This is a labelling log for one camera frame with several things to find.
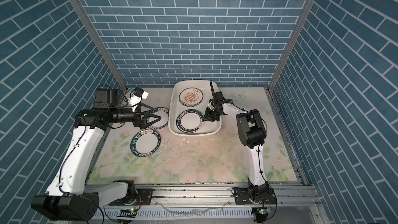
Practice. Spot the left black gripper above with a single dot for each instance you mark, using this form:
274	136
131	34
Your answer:
142	123

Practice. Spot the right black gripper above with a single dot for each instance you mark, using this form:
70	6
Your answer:
208	115

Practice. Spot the green red rim plate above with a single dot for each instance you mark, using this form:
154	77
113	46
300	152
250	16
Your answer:
190	121

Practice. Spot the orange sunburst plate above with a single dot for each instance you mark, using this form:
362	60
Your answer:
191	97

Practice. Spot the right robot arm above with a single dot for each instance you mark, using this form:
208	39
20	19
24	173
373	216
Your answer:
252	134

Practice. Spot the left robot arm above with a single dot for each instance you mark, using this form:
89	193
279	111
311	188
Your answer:
65	198

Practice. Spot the white plastic bin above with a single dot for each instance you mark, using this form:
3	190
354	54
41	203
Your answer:
207	87

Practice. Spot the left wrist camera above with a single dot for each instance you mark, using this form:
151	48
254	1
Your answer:
136	96

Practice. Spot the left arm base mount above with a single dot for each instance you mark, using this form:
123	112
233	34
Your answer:
141	197

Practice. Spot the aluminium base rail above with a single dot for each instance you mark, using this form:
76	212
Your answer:
227	194

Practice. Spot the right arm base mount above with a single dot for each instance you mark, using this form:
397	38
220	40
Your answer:
246	196

